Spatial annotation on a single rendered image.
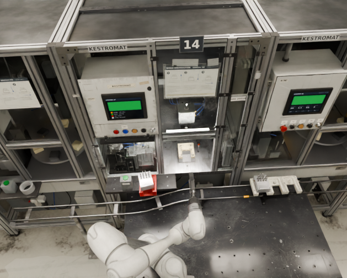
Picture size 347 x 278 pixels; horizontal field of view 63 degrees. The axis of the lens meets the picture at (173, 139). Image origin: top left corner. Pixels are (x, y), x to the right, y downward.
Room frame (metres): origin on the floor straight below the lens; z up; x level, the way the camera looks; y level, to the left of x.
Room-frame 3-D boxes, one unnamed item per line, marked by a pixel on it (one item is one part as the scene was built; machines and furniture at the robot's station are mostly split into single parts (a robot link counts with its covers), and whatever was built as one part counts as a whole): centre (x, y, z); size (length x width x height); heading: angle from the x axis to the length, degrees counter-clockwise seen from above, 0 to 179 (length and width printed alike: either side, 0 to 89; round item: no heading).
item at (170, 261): (0.61, 0.03, 0.85); 0.18 x 0.16 x 0.22; 44
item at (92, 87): (1.42, 0.31, 1.60); 0.42 x 0.29 x 0.46; 92
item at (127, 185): (1.22, 0.36, 0.97); 0.08 x 0.08 x 0.12; 2
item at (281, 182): (1.21, -0.78, 0.84); 0.36 x 0.14 x 0.10; 92
